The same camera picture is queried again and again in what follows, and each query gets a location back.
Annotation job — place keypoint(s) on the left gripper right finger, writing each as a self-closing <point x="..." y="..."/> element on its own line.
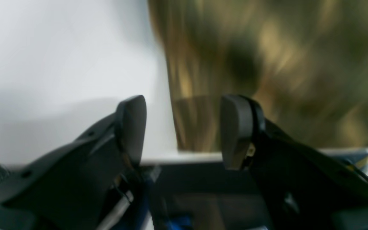
<point x="303" y="188"/>

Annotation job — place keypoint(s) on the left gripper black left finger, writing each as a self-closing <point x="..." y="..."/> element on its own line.
<point x="66" y="189"/>

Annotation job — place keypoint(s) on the camouflage T-shirt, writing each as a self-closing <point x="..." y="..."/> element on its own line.
<point x="304" y="61"/>

